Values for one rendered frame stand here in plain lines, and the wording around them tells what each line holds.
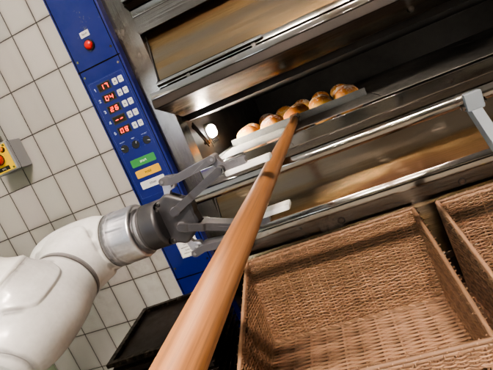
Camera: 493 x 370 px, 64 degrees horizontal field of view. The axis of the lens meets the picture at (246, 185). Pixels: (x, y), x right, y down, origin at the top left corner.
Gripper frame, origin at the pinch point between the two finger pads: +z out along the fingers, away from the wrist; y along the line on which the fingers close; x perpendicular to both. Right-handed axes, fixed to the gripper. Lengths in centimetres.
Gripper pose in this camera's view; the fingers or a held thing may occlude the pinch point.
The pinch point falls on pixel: (262, 186)
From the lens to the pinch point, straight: 58.7
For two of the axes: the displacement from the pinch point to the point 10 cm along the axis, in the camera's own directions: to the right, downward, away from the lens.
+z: 9.1, -3.3, -2.5
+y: 3.8, 9.1, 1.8
